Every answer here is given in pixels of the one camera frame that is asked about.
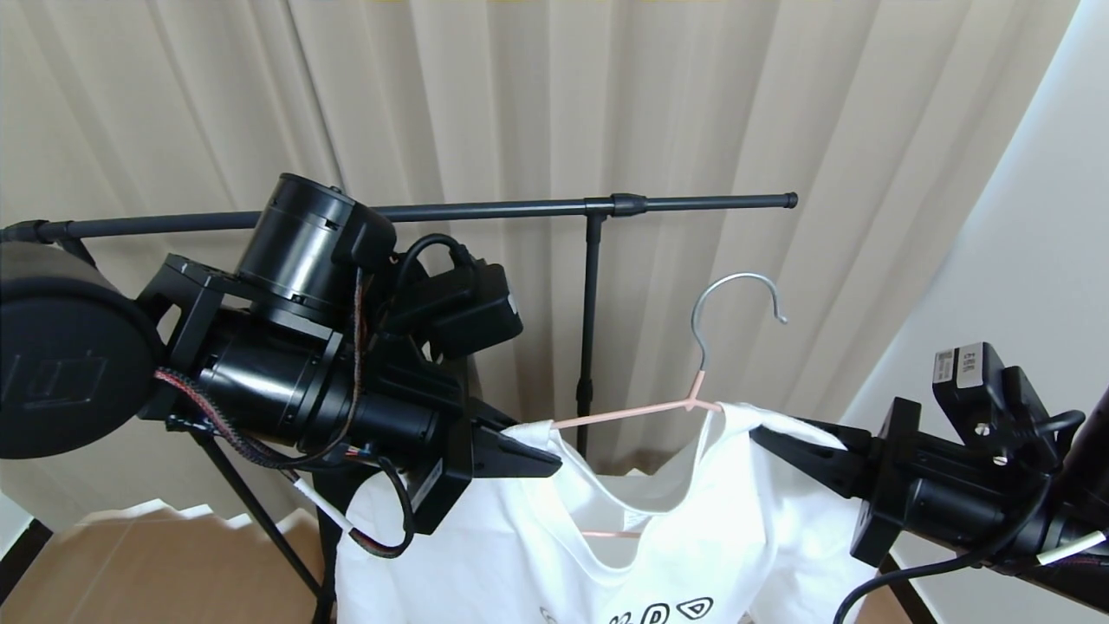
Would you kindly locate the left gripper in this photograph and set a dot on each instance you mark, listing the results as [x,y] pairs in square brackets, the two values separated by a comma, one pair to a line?
[381,399]

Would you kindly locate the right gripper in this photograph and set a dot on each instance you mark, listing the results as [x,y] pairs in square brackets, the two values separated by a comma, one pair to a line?
[953,494]

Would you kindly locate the pink clothes hanger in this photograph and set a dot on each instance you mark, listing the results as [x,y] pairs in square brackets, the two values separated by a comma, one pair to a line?
[696,388]

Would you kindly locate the white garment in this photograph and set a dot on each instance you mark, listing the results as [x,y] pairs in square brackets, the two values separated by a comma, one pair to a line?
[693,555]

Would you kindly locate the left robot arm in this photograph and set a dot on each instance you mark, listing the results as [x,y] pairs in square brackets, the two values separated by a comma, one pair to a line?
[69,347]

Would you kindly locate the black clothes rack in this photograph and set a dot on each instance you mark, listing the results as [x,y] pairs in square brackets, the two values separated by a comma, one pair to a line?
[693,203]

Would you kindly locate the beige curtain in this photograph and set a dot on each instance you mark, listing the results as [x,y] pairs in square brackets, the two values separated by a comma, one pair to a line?
[780,104]

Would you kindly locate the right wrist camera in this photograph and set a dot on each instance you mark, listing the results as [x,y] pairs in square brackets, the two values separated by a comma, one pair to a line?
[962,381]

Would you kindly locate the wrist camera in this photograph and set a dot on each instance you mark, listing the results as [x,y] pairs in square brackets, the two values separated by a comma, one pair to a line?
[468,308]
[962,381]

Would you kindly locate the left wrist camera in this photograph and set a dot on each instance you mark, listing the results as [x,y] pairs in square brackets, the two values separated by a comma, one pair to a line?
[468,308]

